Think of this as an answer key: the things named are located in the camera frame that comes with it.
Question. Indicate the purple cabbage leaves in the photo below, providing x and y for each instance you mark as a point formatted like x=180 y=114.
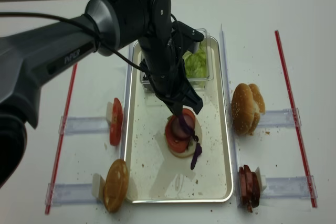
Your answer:
x=194 y=148

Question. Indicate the sliced sausage stack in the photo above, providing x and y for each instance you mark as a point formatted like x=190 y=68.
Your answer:
x=250 y=187

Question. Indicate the red right rail strip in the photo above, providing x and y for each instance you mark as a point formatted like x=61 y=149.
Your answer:
x=311 y=186

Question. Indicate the red rail strip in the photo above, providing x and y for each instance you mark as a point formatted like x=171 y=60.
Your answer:
x=60 y=141
x=311 y=186

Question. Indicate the sesame bun half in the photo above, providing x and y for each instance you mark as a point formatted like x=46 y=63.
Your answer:
x=259 y=106
x=243 y=109

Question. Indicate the sesame bun inner half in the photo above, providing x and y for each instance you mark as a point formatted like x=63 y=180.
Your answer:
x=259 y=106

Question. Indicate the clear lower left pusher track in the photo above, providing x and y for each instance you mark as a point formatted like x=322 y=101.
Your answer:
x=76 y=194

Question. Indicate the sesame bun outer half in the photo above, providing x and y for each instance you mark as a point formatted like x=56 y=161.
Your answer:
x=243 y=109

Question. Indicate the sausage slice on bun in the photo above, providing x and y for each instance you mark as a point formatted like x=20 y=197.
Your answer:
x=183 y=127

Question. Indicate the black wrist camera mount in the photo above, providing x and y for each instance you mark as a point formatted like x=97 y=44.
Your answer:
x=186 y=37

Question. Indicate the clear pusher track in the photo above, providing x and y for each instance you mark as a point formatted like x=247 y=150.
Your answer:
x=280 y=118
x=300 y=187
x=76 y=194

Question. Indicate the standing tomato slices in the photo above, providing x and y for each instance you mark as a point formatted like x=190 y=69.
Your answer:
x=116 y=123

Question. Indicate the clear upper right pusher track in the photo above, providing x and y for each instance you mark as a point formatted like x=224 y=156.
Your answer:
x=280 y=118

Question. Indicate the clear lower right pusher track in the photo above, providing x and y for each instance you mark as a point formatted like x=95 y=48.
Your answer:
x=300 y=187

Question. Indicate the clear left front rail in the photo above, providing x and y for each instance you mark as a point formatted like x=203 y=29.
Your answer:
x=126 y=111

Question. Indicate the green lettuce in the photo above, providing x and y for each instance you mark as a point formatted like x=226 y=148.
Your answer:
x=195 y=64

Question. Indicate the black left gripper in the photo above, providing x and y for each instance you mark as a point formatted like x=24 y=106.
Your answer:
x=174 y=90

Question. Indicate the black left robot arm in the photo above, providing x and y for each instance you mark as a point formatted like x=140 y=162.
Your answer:
x=32 y=58

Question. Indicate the golden brown bun slices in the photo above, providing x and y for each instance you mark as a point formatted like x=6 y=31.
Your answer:
x=116 y=186

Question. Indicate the clear plastic lettuce container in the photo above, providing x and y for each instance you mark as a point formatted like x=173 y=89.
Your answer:
x=198 y=84

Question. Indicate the silver metal tray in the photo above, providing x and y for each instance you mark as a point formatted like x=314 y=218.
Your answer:
x=178 y=159

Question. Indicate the tomato slices on bun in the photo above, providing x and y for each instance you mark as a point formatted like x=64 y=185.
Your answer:
x=178 y=138

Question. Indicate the red left rail strip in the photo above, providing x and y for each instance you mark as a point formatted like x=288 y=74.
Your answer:
x=60 y=141

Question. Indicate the bottom bun slice on tray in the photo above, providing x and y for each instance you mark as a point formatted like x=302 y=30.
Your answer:
x=174 y=144

